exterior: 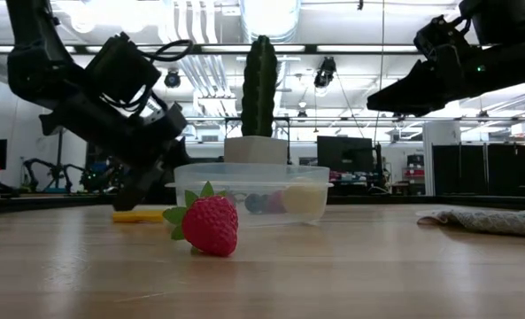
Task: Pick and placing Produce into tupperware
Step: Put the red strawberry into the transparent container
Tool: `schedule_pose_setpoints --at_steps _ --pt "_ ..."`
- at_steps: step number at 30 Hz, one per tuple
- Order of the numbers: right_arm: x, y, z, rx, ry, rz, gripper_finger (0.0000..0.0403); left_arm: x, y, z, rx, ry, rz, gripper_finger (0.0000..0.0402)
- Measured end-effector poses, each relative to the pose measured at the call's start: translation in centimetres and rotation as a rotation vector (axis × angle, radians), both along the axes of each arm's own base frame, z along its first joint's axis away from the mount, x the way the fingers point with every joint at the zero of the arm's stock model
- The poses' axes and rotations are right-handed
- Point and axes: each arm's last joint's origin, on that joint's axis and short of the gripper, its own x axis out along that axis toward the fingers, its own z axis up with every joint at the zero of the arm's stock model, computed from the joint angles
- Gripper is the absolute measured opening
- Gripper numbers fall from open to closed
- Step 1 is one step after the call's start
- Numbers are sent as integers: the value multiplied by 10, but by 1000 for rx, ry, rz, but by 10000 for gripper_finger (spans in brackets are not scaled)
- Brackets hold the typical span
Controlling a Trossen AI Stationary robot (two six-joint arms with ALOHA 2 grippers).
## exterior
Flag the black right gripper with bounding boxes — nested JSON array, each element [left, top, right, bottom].
[[367, 38, 525, 118]]

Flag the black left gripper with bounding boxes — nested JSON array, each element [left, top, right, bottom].
[[39, 90, 193, 213]]

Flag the small yellow elongated fruit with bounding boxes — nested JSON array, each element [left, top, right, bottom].
[[112, 209, 166, 224]]

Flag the dark toy berry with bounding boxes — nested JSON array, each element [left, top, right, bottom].
[[243, 192, 270, 215]]

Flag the red toy strawberry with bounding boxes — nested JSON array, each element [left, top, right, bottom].
[[268, 190, 289, 214], [162, 180, 240, 259]]

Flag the yellow toy lemon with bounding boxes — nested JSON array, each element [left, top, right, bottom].
[[282, 176, 328, 215]]

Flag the clear plastic tupperware container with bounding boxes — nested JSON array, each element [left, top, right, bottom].
[[164, 162, 335, 228]]

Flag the white column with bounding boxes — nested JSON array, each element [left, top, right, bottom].
[[421, 121, 462, 197]]

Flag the black hanging ceiling fixture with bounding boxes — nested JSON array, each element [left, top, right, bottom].
[[313, 56, 337, 89], [163, 69, 182, 89]]

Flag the black monitor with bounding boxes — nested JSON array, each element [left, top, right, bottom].
[[316, 135, 374, 174]]

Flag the black partition panels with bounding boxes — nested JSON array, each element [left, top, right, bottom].
[[431, 143, 525, 197]]

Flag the black overhead beam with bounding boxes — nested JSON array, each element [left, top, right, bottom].
[[0, 43, 525, 56]]

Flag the green cactus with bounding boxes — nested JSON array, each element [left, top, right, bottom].
[[240, 35, 279, 138]]

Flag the grey cloth towel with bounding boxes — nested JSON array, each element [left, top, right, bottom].
[[415, 205, 525, 239]]

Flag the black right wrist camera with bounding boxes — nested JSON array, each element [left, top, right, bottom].
[[413, 14, 472, 61]]

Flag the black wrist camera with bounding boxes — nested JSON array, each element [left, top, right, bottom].
[[83, 31, 162, 107], [413, 14, 472, 61]]

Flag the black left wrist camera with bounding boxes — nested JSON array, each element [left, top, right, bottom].
[[83, 31, 162, 107]]

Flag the black looped cable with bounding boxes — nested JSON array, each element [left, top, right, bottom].
[[142, 38, 196, 63]]

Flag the silver ventilation duct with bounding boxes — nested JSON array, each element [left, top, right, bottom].
[[238, 0, 304, 43]]

